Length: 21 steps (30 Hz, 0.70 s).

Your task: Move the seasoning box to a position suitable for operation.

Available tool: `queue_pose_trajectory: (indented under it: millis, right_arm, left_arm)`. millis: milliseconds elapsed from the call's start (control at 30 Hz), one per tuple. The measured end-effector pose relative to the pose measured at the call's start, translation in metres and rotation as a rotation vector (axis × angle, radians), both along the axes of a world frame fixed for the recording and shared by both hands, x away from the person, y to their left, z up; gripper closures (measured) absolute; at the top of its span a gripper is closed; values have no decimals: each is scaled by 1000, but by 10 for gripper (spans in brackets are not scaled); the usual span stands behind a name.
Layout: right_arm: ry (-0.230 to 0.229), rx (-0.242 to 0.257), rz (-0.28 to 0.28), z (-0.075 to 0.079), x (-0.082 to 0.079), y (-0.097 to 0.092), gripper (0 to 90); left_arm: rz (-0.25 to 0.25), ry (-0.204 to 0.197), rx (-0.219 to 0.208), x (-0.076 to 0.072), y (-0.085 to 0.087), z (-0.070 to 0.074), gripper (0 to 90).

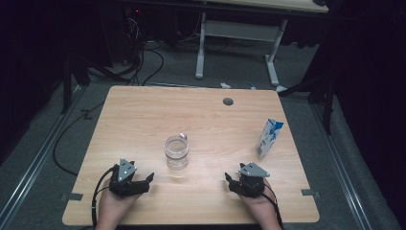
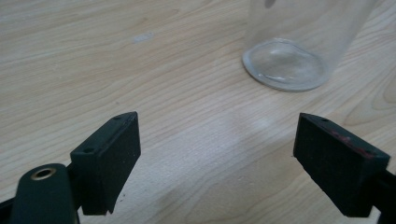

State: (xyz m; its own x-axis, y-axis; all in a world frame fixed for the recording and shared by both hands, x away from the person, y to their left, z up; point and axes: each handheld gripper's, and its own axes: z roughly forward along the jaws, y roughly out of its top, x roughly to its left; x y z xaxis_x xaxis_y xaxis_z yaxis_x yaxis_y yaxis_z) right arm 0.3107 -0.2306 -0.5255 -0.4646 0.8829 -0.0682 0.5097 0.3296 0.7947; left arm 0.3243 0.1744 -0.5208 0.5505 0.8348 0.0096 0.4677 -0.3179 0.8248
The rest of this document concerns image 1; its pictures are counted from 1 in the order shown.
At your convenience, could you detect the person's left hand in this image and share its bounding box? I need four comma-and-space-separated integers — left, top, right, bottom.
99, 187, 142, 223

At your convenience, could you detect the long black floor cable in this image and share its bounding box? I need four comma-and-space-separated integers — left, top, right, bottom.
52, 102, 106, 176

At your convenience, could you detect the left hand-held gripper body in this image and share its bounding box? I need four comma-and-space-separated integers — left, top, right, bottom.
108, 157, 151, 197

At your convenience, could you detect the bundle of black cables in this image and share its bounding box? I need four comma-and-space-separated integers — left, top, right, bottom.
121, 17, 145, 85

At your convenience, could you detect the white and blue milk carton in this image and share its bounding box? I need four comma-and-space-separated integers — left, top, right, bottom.
256, 118, 284, 161

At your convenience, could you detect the black device with red light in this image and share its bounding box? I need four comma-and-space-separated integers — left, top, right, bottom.
124, 6, 143, 20

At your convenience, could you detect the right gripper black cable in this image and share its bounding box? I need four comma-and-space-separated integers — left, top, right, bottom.
255, 181, 284, 229

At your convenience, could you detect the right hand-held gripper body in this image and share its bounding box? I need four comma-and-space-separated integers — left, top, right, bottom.
230, 161, 271, 198

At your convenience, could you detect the white-legged desk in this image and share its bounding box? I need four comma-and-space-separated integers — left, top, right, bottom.
194, 0, 329, 94

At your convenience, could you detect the clear glass jar with lid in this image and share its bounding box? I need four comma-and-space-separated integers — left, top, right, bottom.
164, 132, 190, 171

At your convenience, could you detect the black metal stand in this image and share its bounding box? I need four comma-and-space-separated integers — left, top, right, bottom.
60, 57, 92, 115
281, 73, 336, 135

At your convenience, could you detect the looped black floor cable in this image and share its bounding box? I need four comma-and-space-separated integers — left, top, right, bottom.
142, 48, 166, 86

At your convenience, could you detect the person's right hand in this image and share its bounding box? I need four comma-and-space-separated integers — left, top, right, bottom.
238, 180, 281, 223

